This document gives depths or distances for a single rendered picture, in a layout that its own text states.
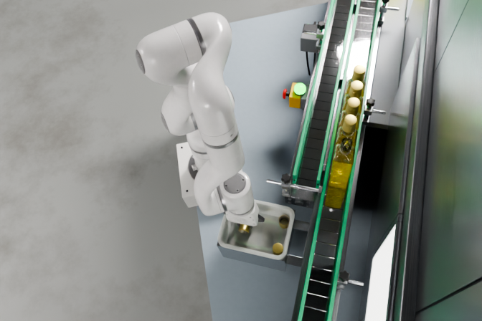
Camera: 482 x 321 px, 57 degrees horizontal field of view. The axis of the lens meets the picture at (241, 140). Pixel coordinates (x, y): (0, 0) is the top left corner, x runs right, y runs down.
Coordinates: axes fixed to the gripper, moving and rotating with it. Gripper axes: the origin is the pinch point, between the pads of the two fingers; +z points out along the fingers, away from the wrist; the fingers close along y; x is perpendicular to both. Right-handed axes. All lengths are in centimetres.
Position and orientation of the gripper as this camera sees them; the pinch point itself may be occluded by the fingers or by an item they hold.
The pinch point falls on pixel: (245, 221)
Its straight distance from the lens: 149.8
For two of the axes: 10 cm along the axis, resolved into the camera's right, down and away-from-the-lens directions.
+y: 9.7, 1.6, -2.0
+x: 2.4, -8.6, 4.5
